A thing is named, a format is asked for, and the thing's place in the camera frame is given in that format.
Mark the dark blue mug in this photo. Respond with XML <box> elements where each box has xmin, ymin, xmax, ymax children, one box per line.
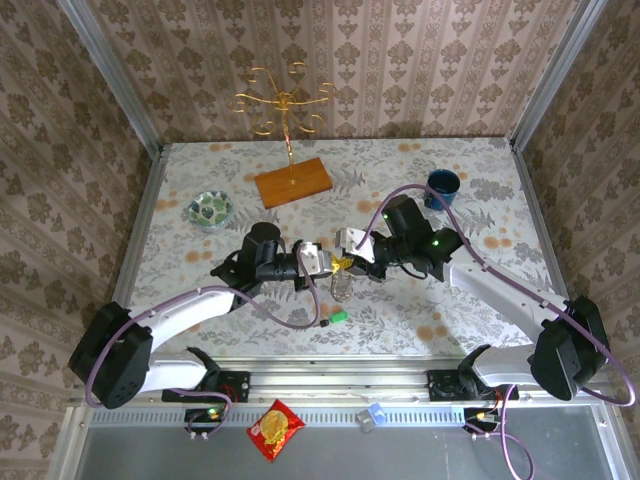
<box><xmin>423</xmin><ymin>168</ymin><xmax>461</xmax><ymax>212</ymax></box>

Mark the leaf pattern bowl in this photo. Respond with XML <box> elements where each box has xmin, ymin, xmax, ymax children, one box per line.
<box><xmin>187</xmin><ymin>191</ymin><xmax>236</xmax><ymax>234</ymax></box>

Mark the floral patterned tablecloth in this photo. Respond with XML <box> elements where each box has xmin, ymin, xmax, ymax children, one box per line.
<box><xmin>119</xmin><ymin>137</ymin><xmax>574</xmax><ymax>359</ymax></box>

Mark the gold stand with wooden base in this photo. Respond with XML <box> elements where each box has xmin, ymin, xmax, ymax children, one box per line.
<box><xmin>228</xmin><ymin>62</ymin><xmax>337</xmax><ymax>210</ymax></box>

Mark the small blue grey packet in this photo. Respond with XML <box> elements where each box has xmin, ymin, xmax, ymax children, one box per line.
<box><xmin>355</xmin><ymin>403</ymin><xmax>387</xmax><ymax>433</ymax></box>

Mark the slotted metal strip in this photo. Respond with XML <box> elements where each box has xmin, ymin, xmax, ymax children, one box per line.
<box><xmin>89</xmin><ymin>407</ymin><xmax>469</xmax><ymax>426</ymax></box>

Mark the small controller circuit board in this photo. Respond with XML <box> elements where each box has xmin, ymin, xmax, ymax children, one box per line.
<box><xmin>462</xmin><ymin>407</ymin><xmax>504</xmax><ymax>435</ymax></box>
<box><xmin>184</xmin><ymin>405</ymin><xmax>232</xmax><ymax>435</ymax></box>

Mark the red snack packet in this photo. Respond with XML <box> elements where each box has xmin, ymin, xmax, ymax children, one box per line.
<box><xmin>245</xmin><ymin>398</ymin><xmax>307</xmax><ymax>464</ymax></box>

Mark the grey metal sheet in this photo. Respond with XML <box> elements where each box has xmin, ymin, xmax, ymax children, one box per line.
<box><xmin>47</xmin><ymin>422</ymin><xmax>626</xmax><ymax>480</ymax></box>

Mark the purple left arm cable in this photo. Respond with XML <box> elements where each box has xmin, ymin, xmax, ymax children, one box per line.
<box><xmin>84</xmin><ymin>244</ymin><xmax>322</xmax><ymax>410</ymax></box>

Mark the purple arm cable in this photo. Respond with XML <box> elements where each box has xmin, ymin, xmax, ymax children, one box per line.
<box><xmin>84</xmin><ymin>244</ymin><xmax>322</xmax><ymax>410</ymax></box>
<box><xmin>352</xmin><ymin>183</ymin><xmax>639</xmax><ymax>409</ymax></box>

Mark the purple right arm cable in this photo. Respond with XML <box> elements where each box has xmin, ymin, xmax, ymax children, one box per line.
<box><xmin>352</xmin><ymin>183</ymin><xmax>639</xmax><ymax>409</ymax></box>

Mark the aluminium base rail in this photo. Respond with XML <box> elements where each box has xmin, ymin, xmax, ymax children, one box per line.
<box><xmin>69</xmin><ymin>355</ymin><xmax>619</xmax><ymax>409</ymax></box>

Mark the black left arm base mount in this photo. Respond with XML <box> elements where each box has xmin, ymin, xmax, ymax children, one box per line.
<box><xmin>161</xmin><ymin>369</ymin><xmax>251</xmax><ymax>404</ymax></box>

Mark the aluminium table edge rail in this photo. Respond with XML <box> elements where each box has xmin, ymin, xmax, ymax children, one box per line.
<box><xmin>509</xmin><ymin>139</ymin><xmax>589</xmax><ymax>362</ymax></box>
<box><xmin>94</xmin><ymin>144</ymin><xmax>169</xmax><ymax>359</ymax></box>

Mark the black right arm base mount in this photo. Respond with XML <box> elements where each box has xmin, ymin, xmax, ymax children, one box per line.
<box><xmin>426</xmin><ymin>368</ymin><xmax>521</xmax><ymax>403</ymax></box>

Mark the short purple base cable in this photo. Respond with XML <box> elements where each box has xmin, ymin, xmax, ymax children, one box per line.
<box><xmin>182</xmin><ymin>389</ymin><xmax>236</xmax><ymax>442</ymax></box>

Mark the long purple base cable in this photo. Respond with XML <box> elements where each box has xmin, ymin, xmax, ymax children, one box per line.
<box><xmin>469</xmin><ymin>384</ymin><xmax>536</xmax><ymax>480</ymax></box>

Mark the aluminium frame post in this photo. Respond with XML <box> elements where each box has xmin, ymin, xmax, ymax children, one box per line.
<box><xmin>509</xmin><ymin>0</ymin><xmax>609</xmax><ymax>151</ymax></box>
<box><xmin>55</xmin><ymin>0</ymin><xmax>165</xmax><ymax>157</ymax></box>

